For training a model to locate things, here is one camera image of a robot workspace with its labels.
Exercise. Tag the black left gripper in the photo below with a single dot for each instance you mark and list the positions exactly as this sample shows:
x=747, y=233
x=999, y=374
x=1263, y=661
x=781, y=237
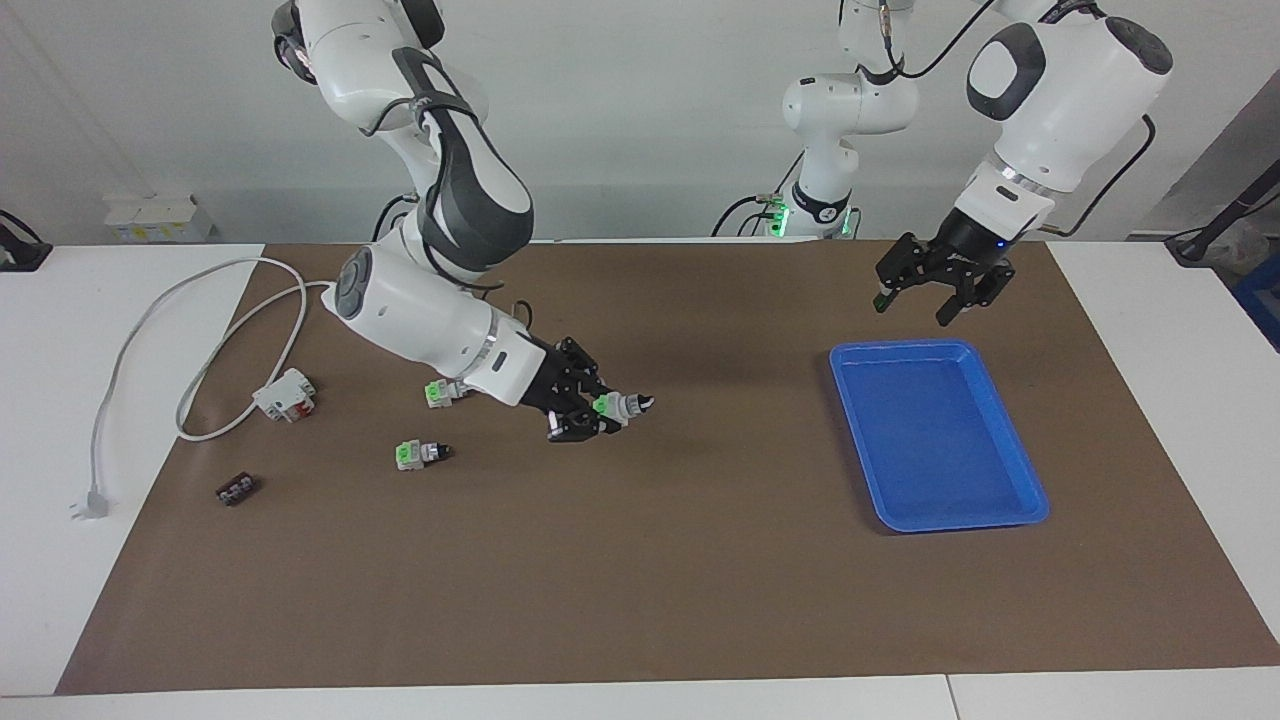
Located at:
x=975, y=255

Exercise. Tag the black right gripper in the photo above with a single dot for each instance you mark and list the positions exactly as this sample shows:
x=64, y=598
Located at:
x=553, y=380

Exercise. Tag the green white knob switch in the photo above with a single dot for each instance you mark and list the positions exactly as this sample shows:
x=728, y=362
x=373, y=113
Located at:
x=418, y=454
x=618, y=405
x=438, y=393

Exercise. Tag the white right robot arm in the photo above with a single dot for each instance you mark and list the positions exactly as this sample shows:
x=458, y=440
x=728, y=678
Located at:
x=445, y=310

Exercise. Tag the blue plastic tray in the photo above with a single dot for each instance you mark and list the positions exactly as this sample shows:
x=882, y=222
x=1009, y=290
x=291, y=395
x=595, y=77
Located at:
x=935, y=440

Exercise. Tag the brown table mat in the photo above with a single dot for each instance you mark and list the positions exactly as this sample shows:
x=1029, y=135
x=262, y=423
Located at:
x=650, y=580

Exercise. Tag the black stand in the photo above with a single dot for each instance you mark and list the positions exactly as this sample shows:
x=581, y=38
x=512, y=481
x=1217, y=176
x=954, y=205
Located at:
x=1235, y=212

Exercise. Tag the white red circuit breaker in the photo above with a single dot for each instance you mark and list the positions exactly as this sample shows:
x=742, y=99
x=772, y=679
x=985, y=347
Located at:
x=284, y=395

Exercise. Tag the blue crate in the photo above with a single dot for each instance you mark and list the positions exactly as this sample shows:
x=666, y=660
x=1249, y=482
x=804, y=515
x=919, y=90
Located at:
x=1262, y=315

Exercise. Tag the small dark brown terminal block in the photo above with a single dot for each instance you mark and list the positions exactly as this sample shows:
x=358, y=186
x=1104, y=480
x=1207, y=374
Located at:
x=236, y=489

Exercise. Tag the white cardboard box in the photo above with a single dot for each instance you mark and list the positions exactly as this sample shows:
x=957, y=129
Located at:
x=158, y=218

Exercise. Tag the black clamp mount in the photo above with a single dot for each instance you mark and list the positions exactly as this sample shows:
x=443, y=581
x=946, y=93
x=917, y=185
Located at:
x=22, y=250

